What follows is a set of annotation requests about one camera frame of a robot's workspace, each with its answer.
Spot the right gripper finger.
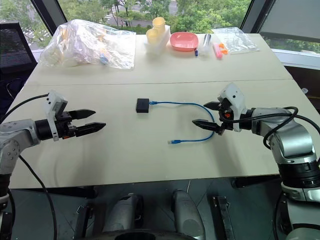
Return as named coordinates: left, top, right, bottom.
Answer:
left=203, top=100, right=222, bottom=111
left=191, top=119, right=225, bottom=136

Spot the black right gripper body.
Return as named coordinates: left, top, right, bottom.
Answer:
left=217, top=98, right=236, bottom=132

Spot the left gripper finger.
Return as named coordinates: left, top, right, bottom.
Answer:
left=74, top=122, right=107, bottom=138
left=70, top=108, right=97, bottom=121

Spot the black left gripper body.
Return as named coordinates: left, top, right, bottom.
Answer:
left=55, top=111, right=78, bottom=140

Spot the small black box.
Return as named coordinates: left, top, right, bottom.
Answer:
left=136, top=97, right=151, bottom=115

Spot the pink plastic stick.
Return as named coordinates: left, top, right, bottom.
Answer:
left=212, top=42, right=224, bottom=60

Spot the clear plastic tube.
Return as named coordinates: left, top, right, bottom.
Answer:
left=200, top=33, right=214, bottom=57

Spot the small clear plastic bag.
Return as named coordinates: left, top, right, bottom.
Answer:
left=211, top=26, right=261, bottom=55

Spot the pink plastic plate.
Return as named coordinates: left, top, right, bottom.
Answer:
left=170, top=31, right=200, bottom=52

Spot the large clear plastic bag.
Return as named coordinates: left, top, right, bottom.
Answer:
left=39, top=18, right=137, bottom=71

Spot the white plastic container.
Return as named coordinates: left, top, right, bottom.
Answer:
left=143, top=24, right=172, bottom=55

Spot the grey rounded robot leg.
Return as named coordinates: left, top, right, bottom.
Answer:
left=103, top=193, right=145, bottom=234
left=172, top=189, right=205, bottom=238

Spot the yellow plastic cup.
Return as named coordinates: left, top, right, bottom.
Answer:
left=152, top=16, right=167, bottom=35
left=145, top=28, right=159, bottom=46

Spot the black mesh office chair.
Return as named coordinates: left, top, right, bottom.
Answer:
left=0, top=20, right=38, bottom=83

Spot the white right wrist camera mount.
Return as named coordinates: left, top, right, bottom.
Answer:
left=216, top=82, right=247, bottom=133

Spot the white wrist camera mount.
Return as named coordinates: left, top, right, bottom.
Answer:
left=216, top=82, right=247, bottom=133
left=43, top=90, right=69, bottom=142

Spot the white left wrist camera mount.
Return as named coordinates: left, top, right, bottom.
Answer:
left=43, top=90, right=69, bottom=142

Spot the blue Ethernet cable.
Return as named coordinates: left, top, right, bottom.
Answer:
left=148, top=100, right=216, bottom=146

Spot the black table leg bracket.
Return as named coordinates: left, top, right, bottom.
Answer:
left=211, top=195, right=238, bottom=240
left=74, top=204, right=91, bottom=236

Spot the dark window frame pillar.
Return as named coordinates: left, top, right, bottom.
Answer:
left=239, top=0, right=277, bottom=34
left=30, top=0, right=69, bottom=36

